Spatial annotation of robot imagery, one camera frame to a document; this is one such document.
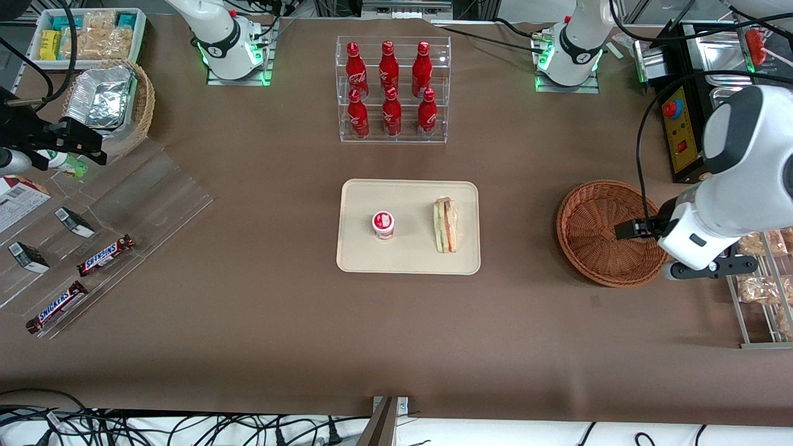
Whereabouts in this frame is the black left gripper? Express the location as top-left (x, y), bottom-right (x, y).
top-left (615, 198), bottom-right (681, 242)

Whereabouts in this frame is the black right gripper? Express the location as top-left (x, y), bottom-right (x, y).
top-left (0, 85), bottom-right (108, 169)

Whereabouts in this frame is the triangle sandwich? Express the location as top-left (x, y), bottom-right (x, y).
top-left (432, 197), bottom-right (460, 254)

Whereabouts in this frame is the aluminium foil tray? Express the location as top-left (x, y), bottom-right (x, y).
top-left (65, 65), bottom-right (138, 131)

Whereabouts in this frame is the brown wicker basket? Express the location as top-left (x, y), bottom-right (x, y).
top-left (556, 180), bottom-right (672, 288)

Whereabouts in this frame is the light wicker basket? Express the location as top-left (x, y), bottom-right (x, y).
top-left (62, 59), bottom-right (156, 159)

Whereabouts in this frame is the beige plastic tray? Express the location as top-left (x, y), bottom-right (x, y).
top-left (336, 179), bottom-right (481, 275)

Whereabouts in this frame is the green white small bottle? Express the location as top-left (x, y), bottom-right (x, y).
top-left (37, 150), bottom-right (89, 179)

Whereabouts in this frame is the small black white box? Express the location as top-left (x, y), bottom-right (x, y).
top-left (55, 207), bottom-right (95, 238)
top-left (7, 242), bottom-right (50, 274)

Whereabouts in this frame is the clear acrylic display stand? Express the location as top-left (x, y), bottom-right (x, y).
top-left (0, 136), bottom-right (214, 340)

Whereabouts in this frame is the printed white cardboard box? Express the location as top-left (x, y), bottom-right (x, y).
top-left (0, 175), bottom-right (51, 234)

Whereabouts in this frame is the clear cracker bag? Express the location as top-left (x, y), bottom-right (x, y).
top-left (82, 11), bottom-right (118, 32)
top-left (62, 28), bottom-right (134, 61)

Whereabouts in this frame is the yellow snack packet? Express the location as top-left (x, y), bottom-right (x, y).
top-left (40, 30), bottom-right (63, 61)

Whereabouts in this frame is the black food warmer appliance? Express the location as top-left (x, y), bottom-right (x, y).
top-left (633, 19), bottom-right (793, 184)

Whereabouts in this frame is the snickers chocolate bar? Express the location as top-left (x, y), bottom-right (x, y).
top-left (76, 234), bottom-right (136, 278)
top-left (25, 281), bottom-right (89, 335)

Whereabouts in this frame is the white plastic bin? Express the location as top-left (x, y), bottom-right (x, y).
top-left (28, 8), bottom-right (147, 64)

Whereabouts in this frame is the steel warmer pan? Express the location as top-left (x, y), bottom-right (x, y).
top-left (694, 30), bottom-right (753, 85)
top-left (709, 87), bottom-right (739, 111)

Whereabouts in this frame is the clear plastic wrapper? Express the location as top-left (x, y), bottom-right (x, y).
top-left (610, 32), bottom-right (639, 59)

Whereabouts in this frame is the red food on skewer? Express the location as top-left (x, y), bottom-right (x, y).
top-left (745, 29), bottom-right (770, 66)

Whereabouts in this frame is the red cola bottle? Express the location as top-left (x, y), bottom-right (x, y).
top-left (411, 42), bottom-right (432, 97)
top-left (347, 89), bottom-right (370, 139)
top-left (379, 41), bottom-right (400, 94)
top-left (382, 87), bottom-right (402, 138)
top-left (345, 42), bottom-right (370, 100)
top-left (417, 89), bottom-right (438, 139)

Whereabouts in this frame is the clear acrylic bottle rack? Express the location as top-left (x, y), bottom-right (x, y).
top-left (336, 35), bottom-right (452, 144)

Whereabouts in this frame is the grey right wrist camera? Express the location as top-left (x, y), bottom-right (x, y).
top-left (0, 147), bottom-right (33, 176)

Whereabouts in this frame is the grey metal wire rack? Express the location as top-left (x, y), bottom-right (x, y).
top-left (725, 229), bottom-right (793, 349)

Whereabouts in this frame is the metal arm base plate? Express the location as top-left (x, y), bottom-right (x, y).
top-left (206, 19), bottom-right (274, 86)
top-left (534, 62), bottom-right (600, 95)

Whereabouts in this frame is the grey metal table bracket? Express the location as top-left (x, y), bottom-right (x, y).
top-left (356, 396), bottom-right (410, 446)

